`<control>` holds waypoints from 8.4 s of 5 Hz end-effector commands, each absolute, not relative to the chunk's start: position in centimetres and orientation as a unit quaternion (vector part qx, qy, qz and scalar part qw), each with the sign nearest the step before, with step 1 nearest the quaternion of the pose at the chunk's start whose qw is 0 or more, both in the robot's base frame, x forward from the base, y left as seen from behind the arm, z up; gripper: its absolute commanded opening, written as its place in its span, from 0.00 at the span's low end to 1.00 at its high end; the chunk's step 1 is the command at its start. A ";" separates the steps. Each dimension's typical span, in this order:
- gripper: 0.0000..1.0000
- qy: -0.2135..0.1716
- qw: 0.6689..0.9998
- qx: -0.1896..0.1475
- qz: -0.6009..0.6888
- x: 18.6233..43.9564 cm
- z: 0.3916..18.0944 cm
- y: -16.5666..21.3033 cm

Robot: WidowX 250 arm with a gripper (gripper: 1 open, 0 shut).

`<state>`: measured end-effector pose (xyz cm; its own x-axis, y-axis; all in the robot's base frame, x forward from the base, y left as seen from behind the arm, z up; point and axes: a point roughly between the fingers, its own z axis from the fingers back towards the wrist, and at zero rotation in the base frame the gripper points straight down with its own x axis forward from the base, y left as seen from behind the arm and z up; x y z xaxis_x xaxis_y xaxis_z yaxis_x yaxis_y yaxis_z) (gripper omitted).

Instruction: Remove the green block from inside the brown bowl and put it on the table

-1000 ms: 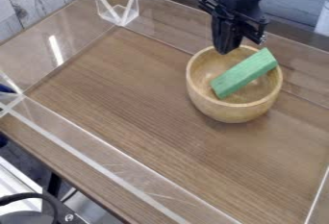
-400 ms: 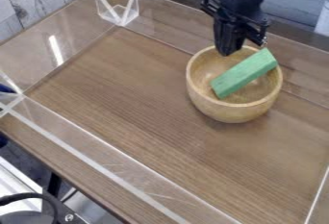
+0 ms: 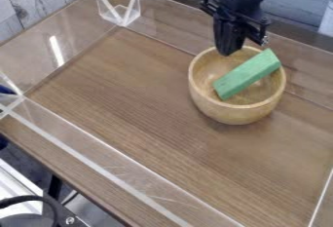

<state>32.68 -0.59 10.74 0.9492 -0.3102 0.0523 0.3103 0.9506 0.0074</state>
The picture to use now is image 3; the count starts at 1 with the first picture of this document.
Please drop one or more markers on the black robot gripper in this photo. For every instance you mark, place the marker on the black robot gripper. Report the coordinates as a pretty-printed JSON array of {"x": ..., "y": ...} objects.
[{"x": 239, "y": 20}]

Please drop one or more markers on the green wooden block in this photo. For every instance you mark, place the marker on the green wooden block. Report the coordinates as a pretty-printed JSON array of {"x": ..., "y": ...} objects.
[{"x": 247, "y": 74}]

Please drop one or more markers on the brown wooden bowl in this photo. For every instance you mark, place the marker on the brown wooden bowl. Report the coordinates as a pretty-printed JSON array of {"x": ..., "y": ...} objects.
[{"x": 251, "y": 105}]

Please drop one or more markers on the black table leg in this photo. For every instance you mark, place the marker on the black table leg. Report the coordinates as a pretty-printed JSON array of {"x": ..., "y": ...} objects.
[{"x": 55, "y": 187}]

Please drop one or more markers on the clear acrylic tray wall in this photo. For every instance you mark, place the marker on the clear acrylic tray wall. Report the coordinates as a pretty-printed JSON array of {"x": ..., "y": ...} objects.
[{"x": 102, "y": 112}]

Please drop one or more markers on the black metal bracket with screw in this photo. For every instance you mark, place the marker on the black metal bracket with screw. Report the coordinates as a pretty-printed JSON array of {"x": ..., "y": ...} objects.
[{"x": 67, "y": 218}]

